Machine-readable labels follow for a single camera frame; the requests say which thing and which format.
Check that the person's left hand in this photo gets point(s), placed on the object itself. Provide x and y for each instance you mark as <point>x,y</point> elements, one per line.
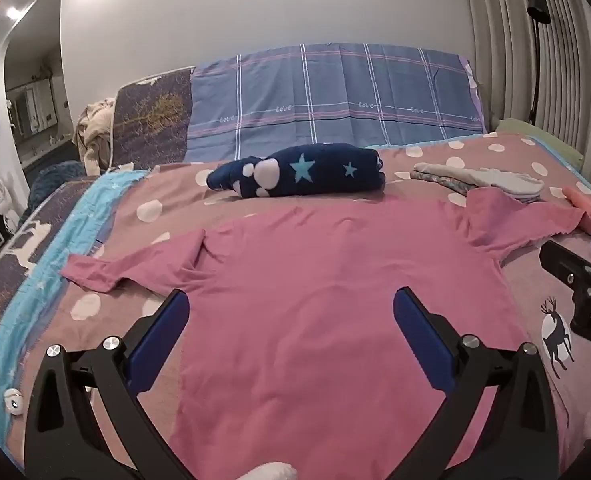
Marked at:
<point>270,472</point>

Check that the pink t-shirt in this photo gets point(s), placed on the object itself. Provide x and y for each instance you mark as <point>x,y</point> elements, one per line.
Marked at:
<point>300,285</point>

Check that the blue plaid blanket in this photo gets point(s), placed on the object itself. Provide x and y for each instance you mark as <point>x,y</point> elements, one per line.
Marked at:
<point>335,100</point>

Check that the pink polka dot bed sheet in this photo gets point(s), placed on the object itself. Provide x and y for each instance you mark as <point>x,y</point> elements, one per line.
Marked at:
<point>175,185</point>

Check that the pale pleated curtain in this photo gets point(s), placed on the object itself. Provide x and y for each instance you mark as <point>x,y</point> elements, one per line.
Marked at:
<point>565,75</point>

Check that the black floor lamp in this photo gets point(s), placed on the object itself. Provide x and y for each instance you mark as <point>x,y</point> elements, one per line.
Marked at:
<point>538,7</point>

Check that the purple tree print pillow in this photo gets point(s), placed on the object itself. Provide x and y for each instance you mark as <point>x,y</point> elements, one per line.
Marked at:
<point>150,120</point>

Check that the green pillow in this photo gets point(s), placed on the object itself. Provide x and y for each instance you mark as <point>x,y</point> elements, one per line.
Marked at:
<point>530,132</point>

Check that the white folded garment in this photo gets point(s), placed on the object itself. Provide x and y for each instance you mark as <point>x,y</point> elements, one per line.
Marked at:
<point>500,177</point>

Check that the white cat figurine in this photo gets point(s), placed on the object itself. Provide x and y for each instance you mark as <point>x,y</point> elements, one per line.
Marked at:
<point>6,205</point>

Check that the purple deer print teal blanket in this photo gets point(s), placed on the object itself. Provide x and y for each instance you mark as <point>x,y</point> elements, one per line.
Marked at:
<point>30,270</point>

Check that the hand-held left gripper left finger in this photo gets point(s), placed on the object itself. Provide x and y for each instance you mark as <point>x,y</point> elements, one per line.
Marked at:
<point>158,340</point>

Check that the white ball toy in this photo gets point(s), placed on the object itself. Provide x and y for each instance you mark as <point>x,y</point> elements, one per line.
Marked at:
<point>13,402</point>

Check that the beige cloth pile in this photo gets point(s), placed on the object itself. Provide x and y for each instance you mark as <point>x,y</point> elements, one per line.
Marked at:
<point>93,135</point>

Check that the navy star print folded cloth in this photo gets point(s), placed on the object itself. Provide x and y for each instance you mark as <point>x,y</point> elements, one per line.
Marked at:
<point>315,170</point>

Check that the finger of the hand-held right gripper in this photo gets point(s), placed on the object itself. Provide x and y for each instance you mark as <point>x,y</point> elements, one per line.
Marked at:
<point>560,260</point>

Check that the dark teal fuzzy blanket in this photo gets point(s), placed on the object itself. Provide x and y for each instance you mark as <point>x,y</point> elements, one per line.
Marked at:
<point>50,180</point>

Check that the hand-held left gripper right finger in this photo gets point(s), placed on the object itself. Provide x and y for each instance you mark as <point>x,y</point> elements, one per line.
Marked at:
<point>420,340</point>

